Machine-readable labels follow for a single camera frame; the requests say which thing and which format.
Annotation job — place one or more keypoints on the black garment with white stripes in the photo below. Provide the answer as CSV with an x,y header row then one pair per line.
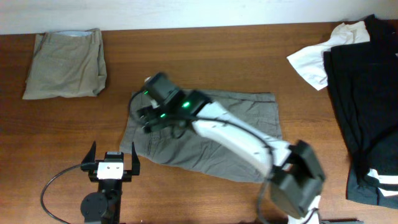
x,y
362,84

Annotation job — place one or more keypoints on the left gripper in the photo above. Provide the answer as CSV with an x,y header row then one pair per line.
x,y
90,166

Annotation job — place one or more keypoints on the grey shorts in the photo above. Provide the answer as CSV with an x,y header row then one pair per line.
x,y
195,153

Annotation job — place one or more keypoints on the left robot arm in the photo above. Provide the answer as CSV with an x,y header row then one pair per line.
x,y
104,205

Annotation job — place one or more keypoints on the folded khaki shorts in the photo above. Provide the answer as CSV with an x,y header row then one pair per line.
x,y
67,64

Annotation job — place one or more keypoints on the white cloth garment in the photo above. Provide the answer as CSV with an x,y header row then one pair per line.
x,y
308,62

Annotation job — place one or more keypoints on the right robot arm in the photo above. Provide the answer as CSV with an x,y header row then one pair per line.
x,y
291,172

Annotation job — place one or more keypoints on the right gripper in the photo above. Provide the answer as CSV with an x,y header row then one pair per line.
x,y
150,118

